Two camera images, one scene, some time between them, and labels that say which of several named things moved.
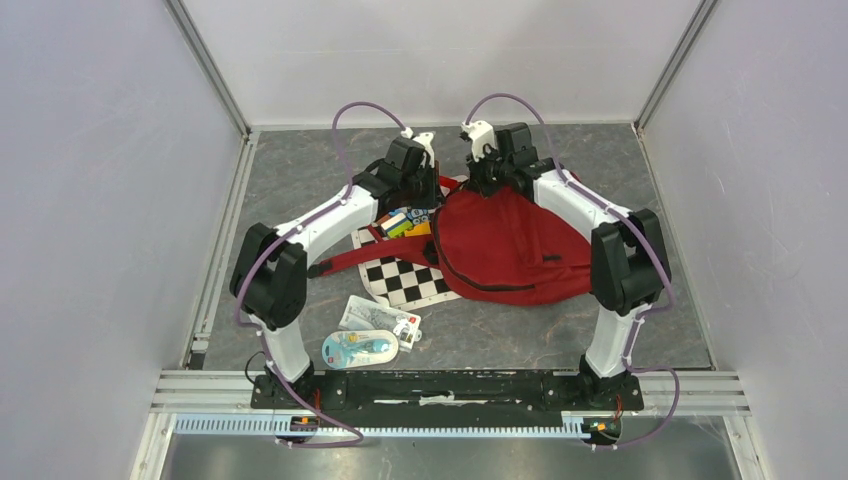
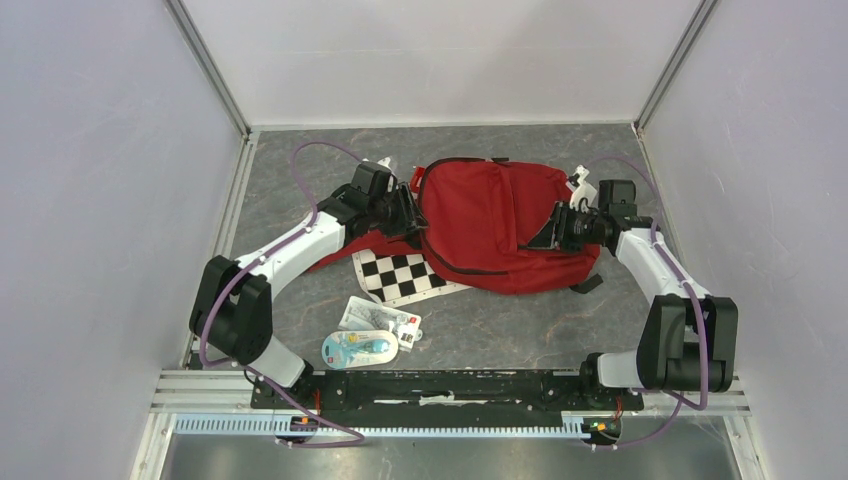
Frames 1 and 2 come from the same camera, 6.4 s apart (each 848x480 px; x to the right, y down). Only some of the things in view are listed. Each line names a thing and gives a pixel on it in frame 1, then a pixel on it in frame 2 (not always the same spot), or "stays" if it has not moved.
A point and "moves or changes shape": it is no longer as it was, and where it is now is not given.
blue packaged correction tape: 346,349 stays
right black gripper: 478,181 → 553,234
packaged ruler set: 365,314 stays
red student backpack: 509,247 moves or changes shape
